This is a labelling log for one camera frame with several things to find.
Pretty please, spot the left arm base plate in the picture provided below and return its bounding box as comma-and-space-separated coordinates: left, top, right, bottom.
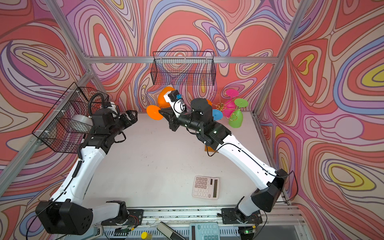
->
101, 209, 144, 227

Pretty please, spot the teal calculator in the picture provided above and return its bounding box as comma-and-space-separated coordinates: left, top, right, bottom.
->
189, 223, 220, 240

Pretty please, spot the orange wine glass front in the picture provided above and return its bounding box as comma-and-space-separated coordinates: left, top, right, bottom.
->
146, 87, 175, 121

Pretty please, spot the green wine glass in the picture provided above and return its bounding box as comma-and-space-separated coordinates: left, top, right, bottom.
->
229, 99, 249, 128

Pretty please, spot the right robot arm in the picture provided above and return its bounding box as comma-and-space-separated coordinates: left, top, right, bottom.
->
159, 94, 289, 223

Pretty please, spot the gold wire rack wooden base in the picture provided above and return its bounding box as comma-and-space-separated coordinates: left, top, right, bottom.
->
203, 89, 241, 152

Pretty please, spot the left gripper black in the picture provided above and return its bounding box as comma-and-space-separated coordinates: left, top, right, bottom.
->
107, 109, 137, 139

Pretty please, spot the black wire basket left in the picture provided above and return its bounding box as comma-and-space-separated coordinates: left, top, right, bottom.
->
32, 83, 99, 154

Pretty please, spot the silver tape roll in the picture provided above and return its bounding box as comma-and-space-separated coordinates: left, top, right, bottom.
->
71, 115, 93, 126

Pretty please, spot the pink calculator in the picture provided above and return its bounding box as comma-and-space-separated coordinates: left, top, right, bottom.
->
192, 176, 220, 200

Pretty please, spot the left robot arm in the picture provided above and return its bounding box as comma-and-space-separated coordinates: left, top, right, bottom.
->
35, 93, 138, 236

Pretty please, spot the black wire basket back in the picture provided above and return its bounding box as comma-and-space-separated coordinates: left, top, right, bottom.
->
151, 50, 217, 87

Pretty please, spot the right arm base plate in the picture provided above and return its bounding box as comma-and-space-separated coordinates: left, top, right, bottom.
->
218, 208, 263, 226

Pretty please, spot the black phone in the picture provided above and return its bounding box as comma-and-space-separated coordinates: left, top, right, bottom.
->
157, 222, 186, 240

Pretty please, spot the blue wine glass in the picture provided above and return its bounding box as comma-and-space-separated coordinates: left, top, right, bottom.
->
212, 109, 224, 121

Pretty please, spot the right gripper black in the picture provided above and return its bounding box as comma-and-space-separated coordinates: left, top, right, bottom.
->
158, 105, 204, 133

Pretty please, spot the magenta wine glass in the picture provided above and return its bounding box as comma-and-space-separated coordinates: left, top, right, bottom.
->
223, 89, 239, 119

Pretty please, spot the black wire basket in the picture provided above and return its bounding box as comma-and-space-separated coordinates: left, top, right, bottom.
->
32, 83, 99, 154
151, 50, 217, 87

